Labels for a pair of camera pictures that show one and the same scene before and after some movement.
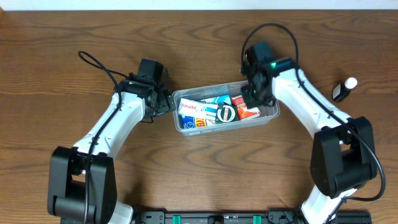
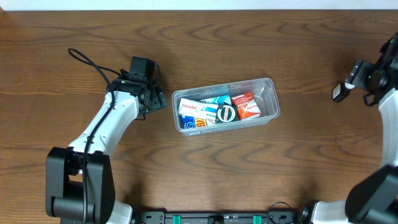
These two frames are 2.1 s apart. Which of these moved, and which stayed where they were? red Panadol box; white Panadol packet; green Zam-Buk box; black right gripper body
Moved: black right gripper body
Stayed: red Panadol box; green Zam-Buk box; white Panadol packet
